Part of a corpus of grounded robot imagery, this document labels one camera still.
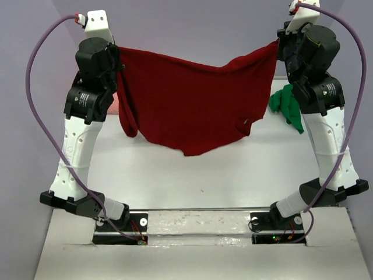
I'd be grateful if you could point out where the green t-shirt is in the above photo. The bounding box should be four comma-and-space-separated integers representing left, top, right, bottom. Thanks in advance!
268, 84, 304, 134

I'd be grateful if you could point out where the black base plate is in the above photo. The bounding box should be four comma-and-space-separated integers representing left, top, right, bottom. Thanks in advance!
248, 211, 305, 245
92, 211, 149, 246

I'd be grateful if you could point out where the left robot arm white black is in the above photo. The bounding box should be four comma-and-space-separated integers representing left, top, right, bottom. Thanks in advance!
40, 37, 129, 230

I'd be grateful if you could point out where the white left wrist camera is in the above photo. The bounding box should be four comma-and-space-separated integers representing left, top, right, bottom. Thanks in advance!
75, 10, 115, 44

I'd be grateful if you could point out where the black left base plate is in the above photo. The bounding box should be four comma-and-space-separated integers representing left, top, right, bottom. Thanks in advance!
92, 211, 149, 246

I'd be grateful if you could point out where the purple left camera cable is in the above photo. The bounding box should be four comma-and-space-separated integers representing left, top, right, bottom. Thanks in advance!
25, 15, 146, 243

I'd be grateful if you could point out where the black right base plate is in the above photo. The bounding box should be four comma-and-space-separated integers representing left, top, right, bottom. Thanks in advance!
248, 211, 305, 245

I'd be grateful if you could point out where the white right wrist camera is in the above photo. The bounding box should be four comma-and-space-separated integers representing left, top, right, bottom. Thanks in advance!
286, 0, 320, 34

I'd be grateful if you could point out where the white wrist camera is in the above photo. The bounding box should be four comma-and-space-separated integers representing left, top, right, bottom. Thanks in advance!
286, 0, 320, 34
75, 10, 115, 44

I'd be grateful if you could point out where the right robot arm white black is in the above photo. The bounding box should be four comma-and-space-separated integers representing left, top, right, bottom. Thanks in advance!
268, 22, 369, 229

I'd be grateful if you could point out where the red t-shirt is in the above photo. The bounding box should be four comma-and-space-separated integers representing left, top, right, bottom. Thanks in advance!
117, 41, 278, 156

